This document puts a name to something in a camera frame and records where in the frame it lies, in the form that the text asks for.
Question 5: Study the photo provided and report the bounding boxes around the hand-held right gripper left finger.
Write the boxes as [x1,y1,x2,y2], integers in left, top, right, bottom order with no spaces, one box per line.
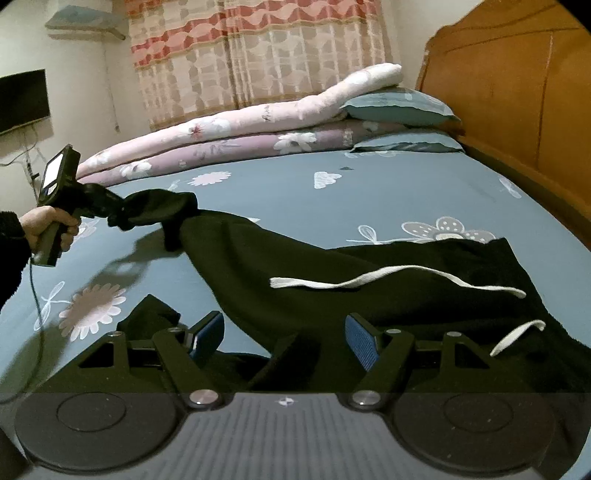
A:
[78,310,227,409]

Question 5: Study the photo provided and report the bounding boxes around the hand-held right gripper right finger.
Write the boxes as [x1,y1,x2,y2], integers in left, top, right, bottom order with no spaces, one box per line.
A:
[345,313,502,411]

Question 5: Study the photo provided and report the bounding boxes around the black pants with white drawstring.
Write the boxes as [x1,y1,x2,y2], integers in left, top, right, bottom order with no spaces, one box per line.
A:
[107,188,591,398]

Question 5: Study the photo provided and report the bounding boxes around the person's left forearm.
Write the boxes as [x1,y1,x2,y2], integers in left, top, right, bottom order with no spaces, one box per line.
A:
[0,210,31,315]

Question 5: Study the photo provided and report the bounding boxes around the person's left hand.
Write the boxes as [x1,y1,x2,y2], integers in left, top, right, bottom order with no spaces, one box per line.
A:
[22,204,81,256]

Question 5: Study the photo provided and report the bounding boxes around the black television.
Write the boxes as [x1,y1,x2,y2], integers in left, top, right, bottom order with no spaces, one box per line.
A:
[0,69,51,136]

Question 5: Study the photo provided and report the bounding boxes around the bed with blue floral sheet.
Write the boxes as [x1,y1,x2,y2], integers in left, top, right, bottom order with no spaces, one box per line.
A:
[0,147,591,402]

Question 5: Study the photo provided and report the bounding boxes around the purple floral quilt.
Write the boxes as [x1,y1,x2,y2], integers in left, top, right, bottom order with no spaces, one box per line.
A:
[78,121,407,188]

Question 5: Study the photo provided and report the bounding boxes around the flat teal pillow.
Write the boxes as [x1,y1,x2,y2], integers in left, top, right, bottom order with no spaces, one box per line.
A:
[348,129,465,155]

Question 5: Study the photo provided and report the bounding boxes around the pink floral quilt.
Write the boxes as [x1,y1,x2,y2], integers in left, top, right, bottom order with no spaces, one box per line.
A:
[76,62,402,178]

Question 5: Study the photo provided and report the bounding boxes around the patterned curtain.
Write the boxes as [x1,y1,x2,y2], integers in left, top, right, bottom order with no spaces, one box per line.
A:
[127,0,393,132]

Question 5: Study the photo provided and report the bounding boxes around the thick teal pillow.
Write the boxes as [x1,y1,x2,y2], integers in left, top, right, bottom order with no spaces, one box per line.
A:
[339,87,462,127]

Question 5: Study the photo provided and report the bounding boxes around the wooden headboard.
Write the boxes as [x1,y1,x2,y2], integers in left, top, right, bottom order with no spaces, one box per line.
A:
[416,0,591,241]

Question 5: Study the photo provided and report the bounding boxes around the black wall cable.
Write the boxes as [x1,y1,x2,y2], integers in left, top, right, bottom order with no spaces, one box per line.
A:
[0,127,42,190]

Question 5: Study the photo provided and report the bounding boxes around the thin wall pipe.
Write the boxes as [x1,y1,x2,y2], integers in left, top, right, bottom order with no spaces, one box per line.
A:
[107,39,122,134]

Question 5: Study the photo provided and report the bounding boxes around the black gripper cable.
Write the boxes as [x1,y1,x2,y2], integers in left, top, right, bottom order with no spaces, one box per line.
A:
[0,258,47,404]

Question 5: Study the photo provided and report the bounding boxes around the wall air conditioner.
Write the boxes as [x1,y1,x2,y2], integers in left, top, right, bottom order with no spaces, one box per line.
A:
[45,4,126,41]

